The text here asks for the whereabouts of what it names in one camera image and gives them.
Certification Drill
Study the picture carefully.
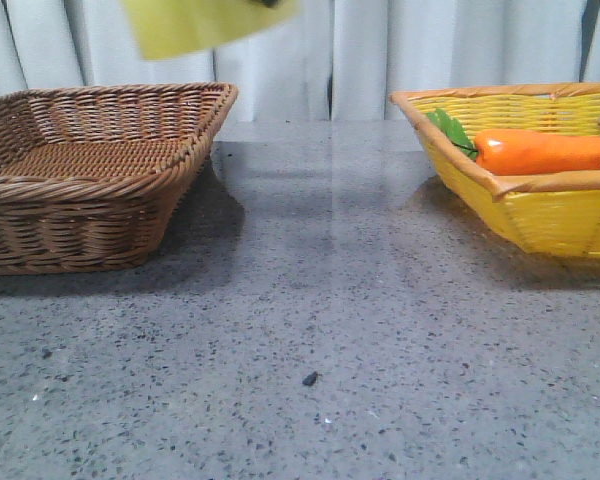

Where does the brown wicker basket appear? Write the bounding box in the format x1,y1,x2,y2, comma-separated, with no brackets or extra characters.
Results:
0,82,238,275

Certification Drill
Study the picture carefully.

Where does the white curtain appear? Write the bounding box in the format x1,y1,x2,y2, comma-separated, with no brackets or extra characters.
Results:
0,1,600,121

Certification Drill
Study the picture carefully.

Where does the yellow tape roll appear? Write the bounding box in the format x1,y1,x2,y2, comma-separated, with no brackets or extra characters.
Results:
122,0,299,60

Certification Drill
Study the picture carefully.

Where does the orange toy carrot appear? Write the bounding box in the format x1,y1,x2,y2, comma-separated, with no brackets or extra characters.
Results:
426,108,600,176

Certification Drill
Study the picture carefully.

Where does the yellow woven basket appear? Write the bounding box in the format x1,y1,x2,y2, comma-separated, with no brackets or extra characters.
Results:
389,82,600,259

